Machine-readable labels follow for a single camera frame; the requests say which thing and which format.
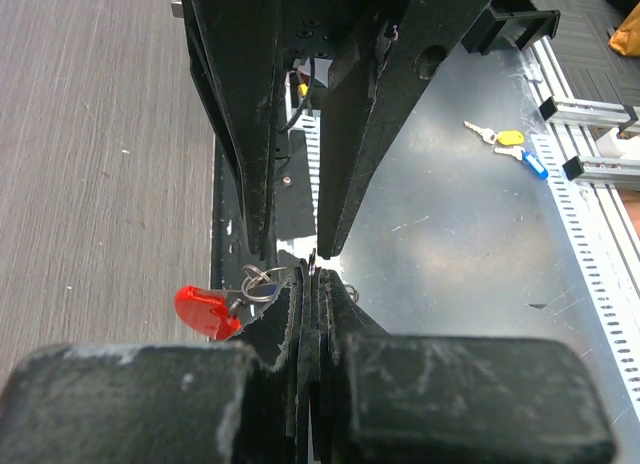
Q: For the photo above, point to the slotted cable duct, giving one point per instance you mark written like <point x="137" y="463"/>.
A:
<point x="604" y="242"/>

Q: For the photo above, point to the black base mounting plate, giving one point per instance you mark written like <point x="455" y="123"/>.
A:
<point x="265" y="221"/>

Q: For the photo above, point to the yellow tagged key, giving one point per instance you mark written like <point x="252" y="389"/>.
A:
<point x="492" y="137"/>

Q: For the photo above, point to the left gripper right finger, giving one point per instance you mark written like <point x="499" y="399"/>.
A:
<point x="378" y="397"/>

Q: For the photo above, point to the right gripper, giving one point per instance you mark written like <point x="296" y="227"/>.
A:
<point x="385" y="54"/>

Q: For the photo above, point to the red handled keyring with chain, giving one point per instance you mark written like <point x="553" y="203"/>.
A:
<point x="220" y="314"/>

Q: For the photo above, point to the blue tagged key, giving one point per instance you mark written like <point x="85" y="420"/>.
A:
<point x="265" y="292"/>
<point x="522" y="155"/>

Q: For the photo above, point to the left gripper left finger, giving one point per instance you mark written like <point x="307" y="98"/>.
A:
<point x="240" y="400"/>

